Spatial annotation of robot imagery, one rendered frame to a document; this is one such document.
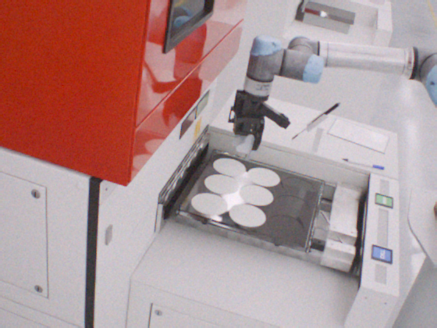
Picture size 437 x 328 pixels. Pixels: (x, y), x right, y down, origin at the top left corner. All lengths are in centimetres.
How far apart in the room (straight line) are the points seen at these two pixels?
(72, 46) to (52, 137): 18
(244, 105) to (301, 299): 53
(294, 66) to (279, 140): 41
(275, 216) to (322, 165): 30
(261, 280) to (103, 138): 67
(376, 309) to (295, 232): 32
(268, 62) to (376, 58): 33
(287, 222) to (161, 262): 36
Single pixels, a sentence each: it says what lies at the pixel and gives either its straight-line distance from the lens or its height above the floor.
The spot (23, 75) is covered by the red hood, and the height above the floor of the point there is 138.
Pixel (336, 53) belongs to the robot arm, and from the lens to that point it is 159.
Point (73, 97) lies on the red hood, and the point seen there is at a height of 137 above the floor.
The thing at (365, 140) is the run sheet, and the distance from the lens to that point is 196.
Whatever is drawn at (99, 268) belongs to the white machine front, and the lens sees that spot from 114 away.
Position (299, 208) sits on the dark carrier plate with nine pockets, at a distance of 162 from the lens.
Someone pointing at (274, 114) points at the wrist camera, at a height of 114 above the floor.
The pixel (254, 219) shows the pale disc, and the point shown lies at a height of 90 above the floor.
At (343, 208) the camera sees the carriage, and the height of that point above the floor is 88.
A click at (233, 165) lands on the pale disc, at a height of 90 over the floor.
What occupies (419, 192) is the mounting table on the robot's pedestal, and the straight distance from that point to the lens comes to 208.
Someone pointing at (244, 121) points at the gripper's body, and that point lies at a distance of 151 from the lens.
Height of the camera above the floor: 178
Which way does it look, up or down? 30 degrees down
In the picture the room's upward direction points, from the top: 11 degrees clockwise
